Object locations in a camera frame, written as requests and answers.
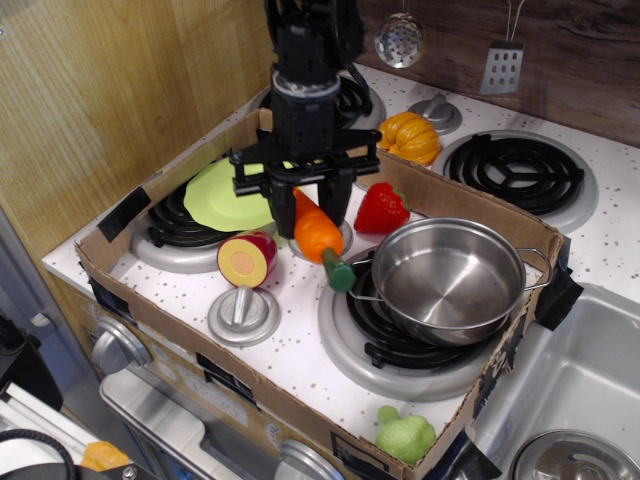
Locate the black cable bottom left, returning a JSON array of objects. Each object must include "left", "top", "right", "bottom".
[{"left": 0, "top": 428, "right": 77, "bottom": 480}]

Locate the halved red toy fruit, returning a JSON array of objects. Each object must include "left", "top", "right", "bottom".
[{"left": 217, "top": 230, "right": 278, "bottom": 288}]

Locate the silver oven door handle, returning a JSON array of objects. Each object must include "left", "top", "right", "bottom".
[{"left": 100, "top": 369, "right": 278, "bottom": 479}]

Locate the stainless steel pot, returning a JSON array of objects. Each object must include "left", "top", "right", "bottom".
[{"left": 362, "top": 217, "right": 533, "bottom": 347}]

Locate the black device left edge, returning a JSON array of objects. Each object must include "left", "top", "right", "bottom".
[{"left": 1, "top": 316, "right": 63, "bottom": 411}]

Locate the orange toy carrot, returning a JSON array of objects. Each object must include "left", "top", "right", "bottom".
[{"left": 293, "top": 188, "right": 356, "bottom": 293}]

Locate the silver sink drain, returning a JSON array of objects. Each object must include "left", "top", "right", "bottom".
[{"left": 509, "top": 430, "right": 639, "bottom": 479}]

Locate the hanging metal slotted spatula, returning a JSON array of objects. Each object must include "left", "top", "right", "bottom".
[{"left": 480, "top": 1, "right": 524, "bottom": 96}]

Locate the orange object bottom left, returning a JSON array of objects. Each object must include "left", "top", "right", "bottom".
[{"left": 80, "top": 441, "right": 131, "bottom": 472}]

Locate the silver stove knob front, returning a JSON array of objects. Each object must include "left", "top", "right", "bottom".
[{"left": 207, "top": 286, "right": 281, "bottom": 348}]

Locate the red toy strawberry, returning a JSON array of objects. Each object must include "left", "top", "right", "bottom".
[{"left": 354, "top": 182, "right": 410, "bottom": 234}]

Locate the orange toy pumpkin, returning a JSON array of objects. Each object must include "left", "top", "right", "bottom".
[{"left": 378, "top": 111, "right": 441, "bottom": 166}]

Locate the silver oven dial right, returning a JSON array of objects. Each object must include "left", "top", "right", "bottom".
[{"left": 274, "top": 439, "right": 344, "bottom": 480}]

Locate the silver stove knob back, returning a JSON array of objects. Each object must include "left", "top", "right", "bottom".
[{"left": 408, "top": 94, "right": 462, "bottom": 135}]

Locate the silver stove knob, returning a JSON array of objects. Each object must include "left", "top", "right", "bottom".
[
  {"left": 287, "top": 221, "right": 353, "bottom": 259},
  {"left": 207, "top": 286, "right": 281, "bottom": 348},
  {"left": 408, "top": 94, "right": 462, "bottom": 135}
]

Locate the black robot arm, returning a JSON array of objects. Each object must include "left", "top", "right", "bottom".
[{"left": 230, "top": 1, "right": 381, "bottom": 239}]

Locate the stainless steel sink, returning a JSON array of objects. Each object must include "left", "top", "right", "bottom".
[{"left": 473, "top": 285, "right": 639, "bottom": 479}]

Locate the brown cardboard fence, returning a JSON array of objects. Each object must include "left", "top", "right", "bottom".
[{"left": 74, "top": 107, "right": 585, "bottom": 480}]

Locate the front left black burner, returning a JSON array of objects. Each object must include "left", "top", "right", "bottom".
[{"left": 130, "top": 183, "right": 239, "bottom": 274}]

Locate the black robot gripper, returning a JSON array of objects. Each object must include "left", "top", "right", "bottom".
[{"left": 231, "top": 74, "right": 381, "bottom": 239}]

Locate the silver oven dial left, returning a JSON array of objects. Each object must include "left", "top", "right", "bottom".
[{"left": 91, "top": 316, "right": 152, "bottom": 375}]

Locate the back right black burner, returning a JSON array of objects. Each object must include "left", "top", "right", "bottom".
[{"left": 432, "top": 130, "right": 599, "bottom": 234}]

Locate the front right black burner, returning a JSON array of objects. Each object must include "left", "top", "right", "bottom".
[{"left": 317, "top": 250, "right": 499, "bottom": 402}]

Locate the silver stove knob middle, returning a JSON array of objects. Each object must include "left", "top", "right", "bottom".
[{"left": 287, "top": 221, "right": 353, "bottom": 259}]

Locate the light green plastic plate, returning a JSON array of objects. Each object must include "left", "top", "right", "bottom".
[{"left": 183, "top": 155, "right": 296, "bottom": 234}]

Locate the green toy lettuce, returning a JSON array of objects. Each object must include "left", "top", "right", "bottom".
[{"left": 375, "top": 405, "right": 437, "bottom": 465}]

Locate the hanging metal strainer ladle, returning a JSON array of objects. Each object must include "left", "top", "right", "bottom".
[{"left": 374, "top": 1, "right": 425, "bottom": 69}]

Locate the silver oven dial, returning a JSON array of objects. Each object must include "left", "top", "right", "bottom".
[
  {"left": 274, "top": 439, "right": 344, "bottom": 480},
  {"left": 91, "top": 316, "right": 152, "bottom": 375}
]

